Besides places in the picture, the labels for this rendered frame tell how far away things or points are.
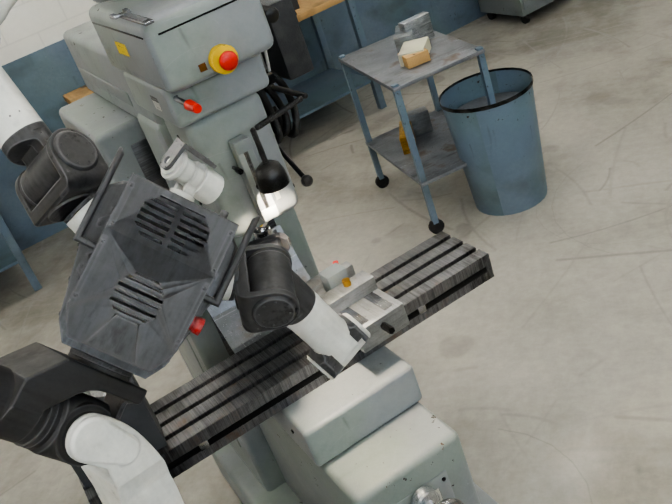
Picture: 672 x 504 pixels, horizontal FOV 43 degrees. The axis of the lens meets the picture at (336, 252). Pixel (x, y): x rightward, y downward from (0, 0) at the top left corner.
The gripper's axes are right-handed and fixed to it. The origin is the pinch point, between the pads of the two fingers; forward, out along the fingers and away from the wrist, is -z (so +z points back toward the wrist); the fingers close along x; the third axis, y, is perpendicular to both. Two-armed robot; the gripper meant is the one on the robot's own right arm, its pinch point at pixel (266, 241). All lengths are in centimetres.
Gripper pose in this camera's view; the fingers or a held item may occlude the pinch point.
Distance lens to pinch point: 221.4
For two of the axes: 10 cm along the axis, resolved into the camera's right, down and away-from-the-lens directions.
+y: 3.1, 8.3, 4.6
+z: 0.8, 4.6, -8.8
